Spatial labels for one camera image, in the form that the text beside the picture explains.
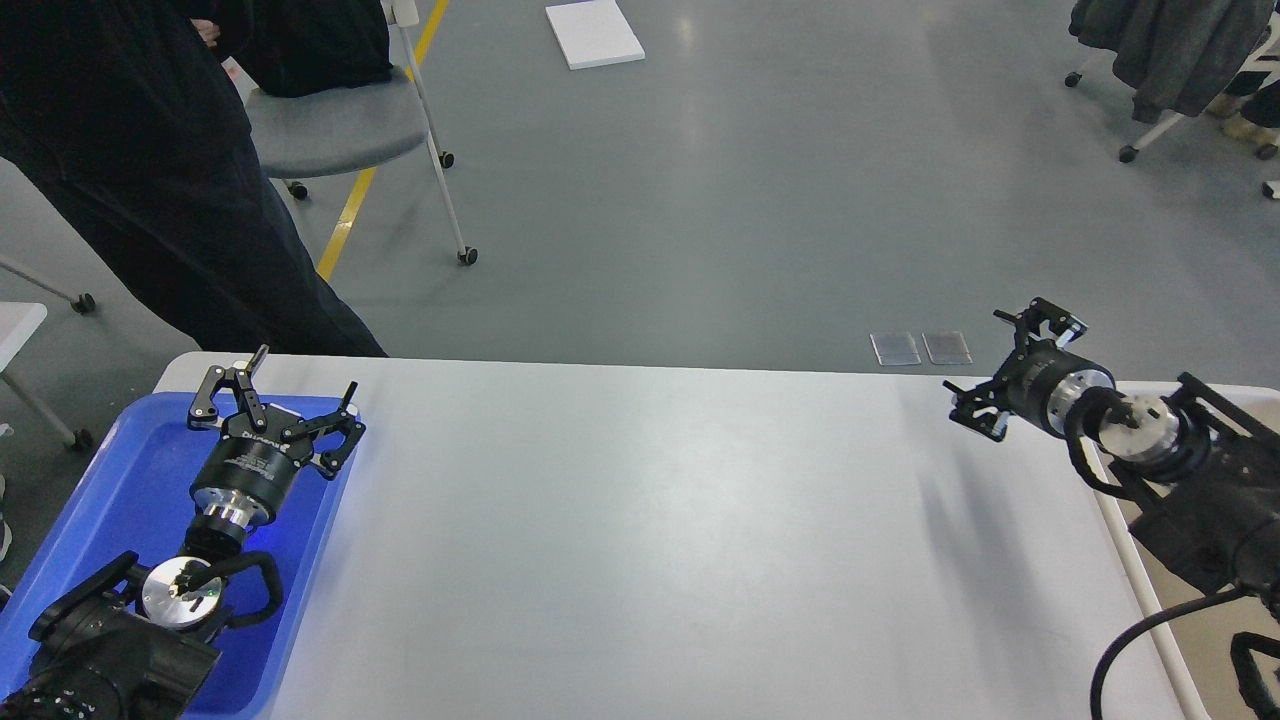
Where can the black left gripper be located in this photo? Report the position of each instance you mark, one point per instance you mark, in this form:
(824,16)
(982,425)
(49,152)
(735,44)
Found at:
(250,462)

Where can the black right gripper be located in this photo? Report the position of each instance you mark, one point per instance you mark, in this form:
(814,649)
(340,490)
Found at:
(1042,382)

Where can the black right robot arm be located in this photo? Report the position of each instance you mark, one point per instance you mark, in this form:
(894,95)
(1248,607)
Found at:
(1203,473)

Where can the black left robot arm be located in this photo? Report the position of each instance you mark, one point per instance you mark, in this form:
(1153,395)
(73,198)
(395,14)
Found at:
(174,581)

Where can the clear floor plate right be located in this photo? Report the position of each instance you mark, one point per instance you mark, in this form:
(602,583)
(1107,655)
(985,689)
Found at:
(947,348)

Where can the clear floor plate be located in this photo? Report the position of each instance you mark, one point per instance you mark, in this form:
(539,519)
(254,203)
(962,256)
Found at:
(895,348)
(947,348)

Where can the blue plastic tray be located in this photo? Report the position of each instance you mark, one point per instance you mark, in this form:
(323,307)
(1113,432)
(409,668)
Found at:
(134,496)

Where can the clear floor plate left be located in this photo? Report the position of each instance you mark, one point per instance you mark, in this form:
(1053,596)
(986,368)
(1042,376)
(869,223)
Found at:
(895,348)

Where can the white side table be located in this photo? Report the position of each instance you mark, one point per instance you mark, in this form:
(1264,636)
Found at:
(20,322)

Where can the grey office chair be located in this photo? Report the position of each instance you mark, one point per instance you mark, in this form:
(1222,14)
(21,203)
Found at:
(342,130)

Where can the beige plastic bin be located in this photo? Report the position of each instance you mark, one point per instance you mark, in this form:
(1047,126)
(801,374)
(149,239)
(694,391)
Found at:
(1203,474)

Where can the person in black clothes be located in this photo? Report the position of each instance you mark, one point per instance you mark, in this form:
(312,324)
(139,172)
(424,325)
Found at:
(122,116)

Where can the chair with grey jacket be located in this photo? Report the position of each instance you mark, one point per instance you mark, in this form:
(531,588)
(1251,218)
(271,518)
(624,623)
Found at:
(1177,56)

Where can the black bag on chair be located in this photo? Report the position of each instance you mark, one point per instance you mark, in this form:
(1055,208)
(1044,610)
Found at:
(299,48)

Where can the white board on floor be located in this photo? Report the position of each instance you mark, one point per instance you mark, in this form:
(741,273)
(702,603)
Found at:
(594,34)

